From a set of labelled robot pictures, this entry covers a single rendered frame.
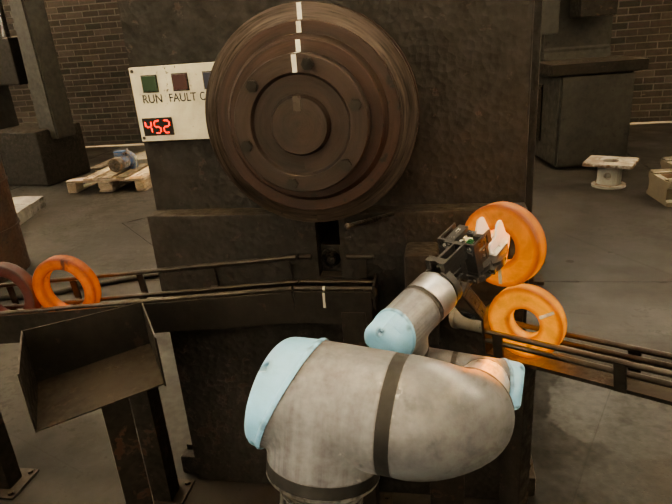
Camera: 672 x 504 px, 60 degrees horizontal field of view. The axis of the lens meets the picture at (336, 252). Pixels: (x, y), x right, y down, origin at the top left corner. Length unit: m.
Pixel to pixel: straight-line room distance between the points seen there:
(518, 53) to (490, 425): 1.00
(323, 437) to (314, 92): 0.80
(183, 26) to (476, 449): 1.22
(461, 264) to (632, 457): 1.26
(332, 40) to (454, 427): 0.89
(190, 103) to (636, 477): 1.64
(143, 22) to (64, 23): 7.22
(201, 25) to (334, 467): 1.16
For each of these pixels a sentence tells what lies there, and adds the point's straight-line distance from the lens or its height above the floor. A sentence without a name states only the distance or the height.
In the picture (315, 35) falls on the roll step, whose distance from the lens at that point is 1.25.
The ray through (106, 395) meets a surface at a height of 0.60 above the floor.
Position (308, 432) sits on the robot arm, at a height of 0.96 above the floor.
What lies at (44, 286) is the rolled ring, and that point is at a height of 0.70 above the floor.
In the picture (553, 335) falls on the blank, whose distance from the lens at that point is 1.24.
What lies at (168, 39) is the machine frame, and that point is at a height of 1.30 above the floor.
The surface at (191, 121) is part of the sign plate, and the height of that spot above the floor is 1.10.
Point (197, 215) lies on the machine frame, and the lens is 1.54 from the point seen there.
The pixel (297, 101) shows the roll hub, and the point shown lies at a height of 1.16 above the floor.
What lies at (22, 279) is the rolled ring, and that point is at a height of 0.73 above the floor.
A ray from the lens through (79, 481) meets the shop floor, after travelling 2.17.
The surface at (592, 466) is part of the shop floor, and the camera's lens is 2.04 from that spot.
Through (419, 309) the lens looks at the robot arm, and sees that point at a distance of 0.88.
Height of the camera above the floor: 1.29
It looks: 21 degrees down
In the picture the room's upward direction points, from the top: 4 degrees counter-clockwise
